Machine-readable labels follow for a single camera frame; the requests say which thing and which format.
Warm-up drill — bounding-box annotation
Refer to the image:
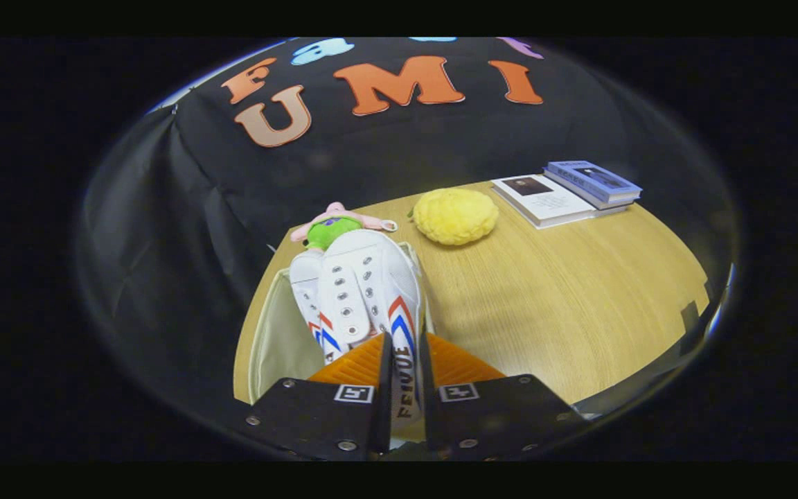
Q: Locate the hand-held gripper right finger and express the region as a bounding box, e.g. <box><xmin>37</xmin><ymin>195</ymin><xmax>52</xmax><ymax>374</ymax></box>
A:
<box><xmin>418</xmin><ymin>331</ymin><xmax>588</xmax><ymax>462</ymax></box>

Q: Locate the white book with dark photo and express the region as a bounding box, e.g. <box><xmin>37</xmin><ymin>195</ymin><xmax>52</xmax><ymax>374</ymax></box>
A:
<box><xmin>490</xmin><ymin>174</ymin><xmax>597</xmax><ymax>229</ymax></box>

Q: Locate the yellow plush bun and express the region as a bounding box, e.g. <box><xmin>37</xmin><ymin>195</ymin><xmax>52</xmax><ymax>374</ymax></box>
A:
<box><xmin>409</xmin><ymin>187</ymin><xmax>500</xmax><ymax>247</ymax></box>

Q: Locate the pink and green plush toy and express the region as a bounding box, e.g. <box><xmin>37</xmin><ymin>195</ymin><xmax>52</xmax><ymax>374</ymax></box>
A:
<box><xmin>290</xmin><ymin>202</ymin><xmax>398</xmax><ymax>252</ymax></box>

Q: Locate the beige fabric storage box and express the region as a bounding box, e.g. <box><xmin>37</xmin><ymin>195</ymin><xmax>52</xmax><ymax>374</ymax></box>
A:
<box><xmin>247</xmin><ymin>239</ymin><xmax>436</xmax><ymax>444</ymax></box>

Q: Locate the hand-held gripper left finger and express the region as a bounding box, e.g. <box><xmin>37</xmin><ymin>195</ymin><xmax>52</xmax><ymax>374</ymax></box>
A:
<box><xmin>242</xmin><ymin>331</ymin><xmax>395</xmax><ymax>462</ymax></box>

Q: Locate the blue book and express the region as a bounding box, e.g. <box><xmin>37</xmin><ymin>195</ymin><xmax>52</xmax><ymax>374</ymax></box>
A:
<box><xmin>543</xmin><ymin>160</ymin><xmax>644</xmax><ymax>206</ymax></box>

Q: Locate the white canvas shoe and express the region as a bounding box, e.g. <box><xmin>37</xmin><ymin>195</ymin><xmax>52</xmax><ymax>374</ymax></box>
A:
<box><xmin>288</xmin><ymin>248</ymin><xmax>330</xmax><ymax>365</ymax></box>
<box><xmin>317</xmin><ymin>229</ymin><xmax>424</xmax><ymax>430</ymax></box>

